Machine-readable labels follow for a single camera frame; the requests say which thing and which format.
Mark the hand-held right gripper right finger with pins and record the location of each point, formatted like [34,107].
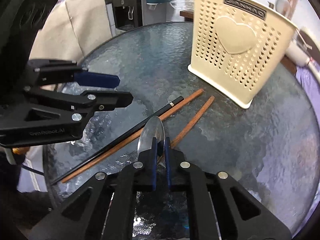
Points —
[168,172]

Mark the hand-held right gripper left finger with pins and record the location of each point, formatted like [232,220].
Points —
[154,170]

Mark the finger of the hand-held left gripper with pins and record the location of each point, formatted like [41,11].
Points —
[100,79]
[112,100]

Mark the metal spoon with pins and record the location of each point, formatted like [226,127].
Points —
[152,132]
[282,3]

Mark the black chopstick with silver band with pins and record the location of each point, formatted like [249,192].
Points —
[175,102]

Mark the cream plastic utensil holder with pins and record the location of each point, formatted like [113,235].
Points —
[235,37]

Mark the beige cloth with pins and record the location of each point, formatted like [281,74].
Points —
[75,25]

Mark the grey water dispenser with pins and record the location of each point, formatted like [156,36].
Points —
[122,7]

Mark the dark wooden counter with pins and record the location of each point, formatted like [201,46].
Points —
[186,13]

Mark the purple floral cloth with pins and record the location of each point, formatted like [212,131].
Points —
[308,80]

